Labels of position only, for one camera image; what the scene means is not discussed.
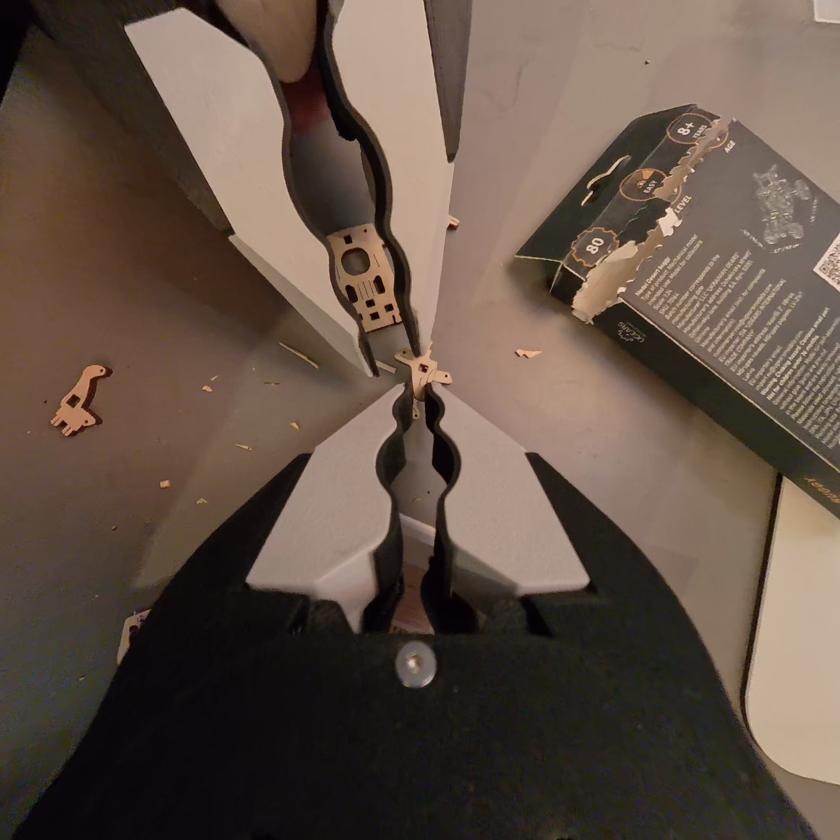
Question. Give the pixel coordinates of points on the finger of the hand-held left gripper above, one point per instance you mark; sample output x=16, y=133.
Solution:
x=223, y=131
x=413, y=118

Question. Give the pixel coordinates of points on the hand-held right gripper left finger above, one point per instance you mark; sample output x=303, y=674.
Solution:
x=328, y=518

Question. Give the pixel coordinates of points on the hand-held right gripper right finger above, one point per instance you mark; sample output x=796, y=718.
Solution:
x=512, y=525

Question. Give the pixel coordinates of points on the wooden plate with cutouts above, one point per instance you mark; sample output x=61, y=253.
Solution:
x=377, y=289

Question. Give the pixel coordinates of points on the small wooden cross-shaped part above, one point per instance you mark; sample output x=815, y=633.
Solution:
x=423, y=371

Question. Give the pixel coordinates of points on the wooden hook-shaped model part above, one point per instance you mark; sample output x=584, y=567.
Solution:
x=77, y=407

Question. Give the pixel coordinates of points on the person's left hand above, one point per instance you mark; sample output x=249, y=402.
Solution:
x=275, y=33

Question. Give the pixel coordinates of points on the scattered wood chips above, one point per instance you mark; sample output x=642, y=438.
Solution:
x=243, y=447

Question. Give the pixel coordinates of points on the rounded wooden part with holes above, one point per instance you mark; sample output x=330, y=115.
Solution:
x=128, y=646

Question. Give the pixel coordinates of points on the torn black cardboard box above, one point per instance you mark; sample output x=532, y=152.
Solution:
x=722, y=328

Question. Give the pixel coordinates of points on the white flat stand base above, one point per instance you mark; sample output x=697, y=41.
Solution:
x=800, y=623

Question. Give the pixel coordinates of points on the white object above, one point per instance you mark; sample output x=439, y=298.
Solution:
x=827, y=8

